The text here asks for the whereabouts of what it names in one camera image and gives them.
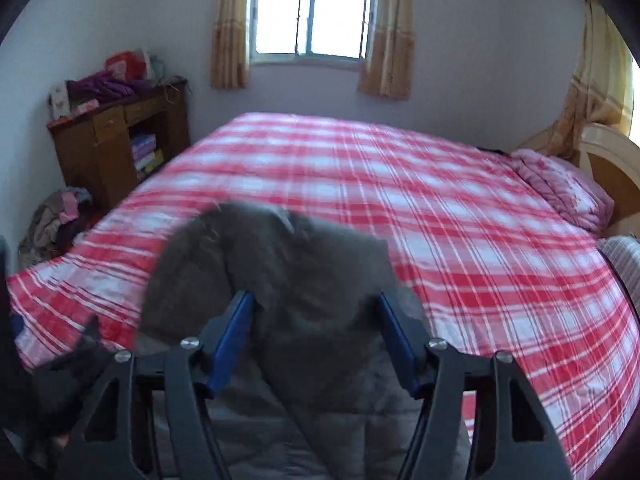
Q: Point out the pile of clothes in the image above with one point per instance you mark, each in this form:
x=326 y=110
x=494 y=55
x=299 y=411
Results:
x=55 y=225

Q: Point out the white paper bag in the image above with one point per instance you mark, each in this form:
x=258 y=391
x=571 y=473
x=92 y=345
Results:
x=145 y=64

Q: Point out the pink blanket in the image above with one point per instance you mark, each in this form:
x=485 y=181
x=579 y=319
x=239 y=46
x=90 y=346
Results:
x=565 y=190

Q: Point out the grey puffer jacket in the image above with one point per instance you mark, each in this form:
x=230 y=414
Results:
x=300 y=270

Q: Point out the red plaid bed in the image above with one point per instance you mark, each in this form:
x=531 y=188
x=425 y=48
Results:
x=400 y=185

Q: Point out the red gift box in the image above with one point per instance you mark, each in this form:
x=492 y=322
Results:
x=122 y=66

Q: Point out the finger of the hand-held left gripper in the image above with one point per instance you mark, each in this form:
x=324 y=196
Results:
x=60 y=385

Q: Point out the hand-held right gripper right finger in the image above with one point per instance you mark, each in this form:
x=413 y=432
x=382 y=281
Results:
x=400 y=340

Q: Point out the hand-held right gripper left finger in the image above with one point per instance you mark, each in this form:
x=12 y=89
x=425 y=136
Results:
x=232 y=340

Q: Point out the white picture box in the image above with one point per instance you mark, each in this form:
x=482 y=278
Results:
x=59 y=101

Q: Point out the window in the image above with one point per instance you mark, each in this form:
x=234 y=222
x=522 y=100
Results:
x=315 y=10

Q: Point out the beige patterned curtain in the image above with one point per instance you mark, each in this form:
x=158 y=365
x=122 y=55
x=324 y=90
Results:
x=390 y=30
x=595 y=75
x=230 y=25

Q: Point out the purple garment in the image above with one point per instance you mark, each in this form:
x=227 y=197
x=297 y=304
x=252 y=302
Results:
x=100 y=89

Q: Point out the flat pink box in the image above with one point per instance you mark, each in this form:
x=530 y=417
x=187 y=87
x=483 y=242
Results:
x=85 y=106

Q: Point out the wooden desk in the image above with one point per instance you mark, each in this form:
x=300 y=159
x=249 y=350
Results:
x=90 y=165

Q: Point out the striped pillow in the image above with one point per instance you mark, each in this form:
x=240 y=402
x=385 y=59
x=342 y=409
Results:
x=622 y=265

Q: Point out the pale green bag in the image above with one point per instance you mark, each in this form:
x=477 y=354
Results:
x=157 y=71

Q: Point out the blue box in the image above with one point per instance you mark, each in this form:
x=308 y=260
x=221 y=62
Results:
x=143 y=145

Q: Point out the wooden headboard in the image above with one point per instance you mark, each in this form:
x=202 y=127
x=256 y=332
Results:
x=610 y=160

